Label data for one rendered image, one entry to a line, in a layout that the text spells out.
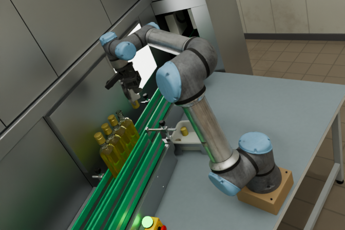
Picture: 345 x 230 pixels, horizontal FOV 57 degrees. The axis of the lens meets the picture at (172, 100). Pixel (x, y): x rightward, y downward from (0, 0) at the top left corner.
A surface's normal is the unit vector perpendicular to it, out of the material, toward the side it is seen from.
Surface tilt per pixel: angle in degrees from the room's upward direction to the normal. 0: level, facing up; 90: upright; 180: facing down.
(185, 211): 0
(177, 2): 90
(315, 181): 0
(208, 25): 90
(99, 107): 90
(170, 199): 0
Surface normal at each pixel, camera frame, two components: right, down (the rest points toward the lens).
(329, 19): -0.60, 0.60
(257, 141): -0.20, -0.83
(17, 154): 0.89, -0.06
